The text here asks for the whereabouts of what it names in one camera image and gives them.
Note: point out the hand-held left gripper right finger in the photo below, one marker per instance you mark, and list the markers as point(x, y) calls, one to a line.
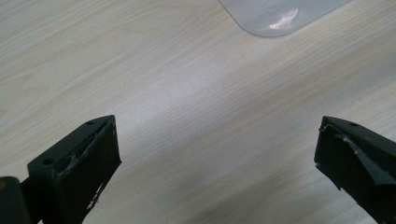
point(358, 161)

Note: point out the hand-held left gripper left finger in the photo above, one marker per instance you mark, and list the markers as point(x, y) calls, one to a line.
point(84, 165)

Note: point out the clear plastic drawer cabinet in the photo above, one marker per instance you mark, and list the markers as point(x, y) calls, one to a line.
point(274, 15)

